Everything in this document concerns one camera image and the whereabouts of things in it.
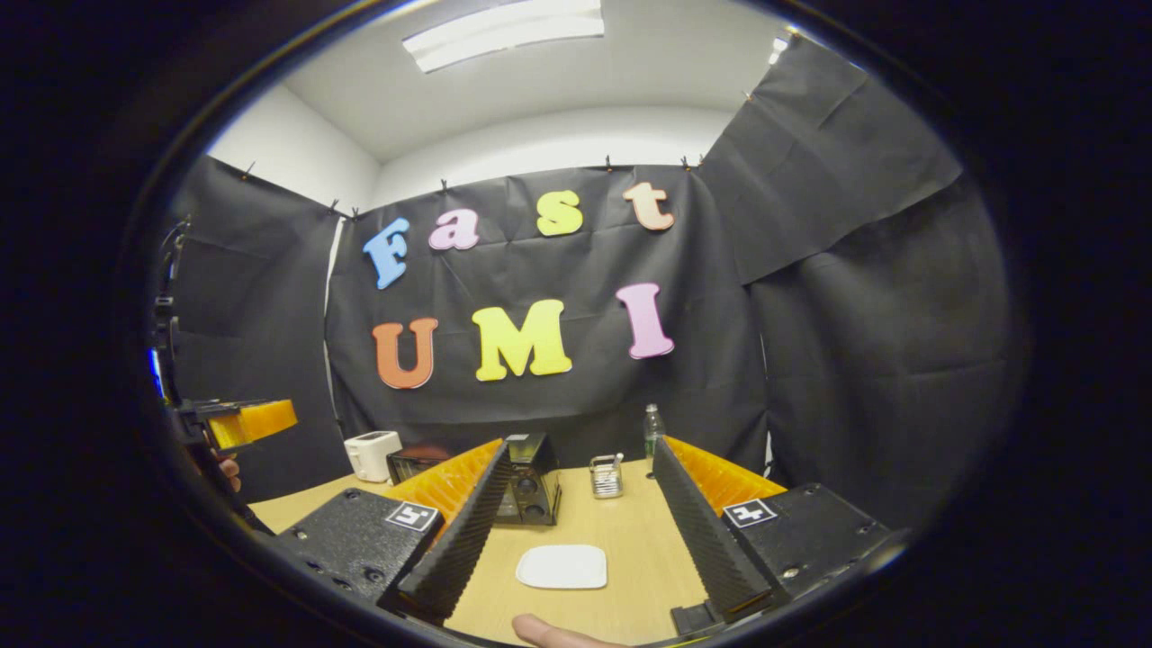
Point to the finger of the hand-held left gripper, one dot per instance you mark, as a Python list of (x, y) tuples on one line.
[(252, 421)]

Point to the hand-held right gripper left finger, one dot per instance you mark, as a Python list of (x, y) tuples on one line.
[(459, 540)]

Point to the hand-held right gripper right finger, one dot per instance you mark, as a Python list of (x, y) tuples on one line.
[(706, 540)]

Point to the black electric oven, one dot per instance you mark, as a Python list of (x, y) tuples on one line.
[(535, 481)]

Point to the white plate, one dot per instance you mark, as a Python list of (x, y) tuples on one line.
[(562, 567)]

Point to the metal mesh holder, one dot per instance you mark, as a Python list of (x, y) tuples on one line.
[(607, 477)]

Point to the green plastic bottle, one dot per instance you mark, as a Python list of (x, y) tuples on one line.
[(653, 432)]

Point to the white toaster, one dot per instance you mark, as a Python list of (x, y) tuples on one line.
[(371, 454)]

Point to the black backdrop cloth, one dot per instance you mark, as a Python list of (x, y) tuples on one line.
[(855, 315)]

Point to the long ceiling light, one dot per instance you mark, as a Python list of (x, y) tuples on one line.
[(504, 34)]

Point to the small ceiling light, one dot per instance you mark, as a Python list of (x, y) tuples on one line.
[(778, 49)]

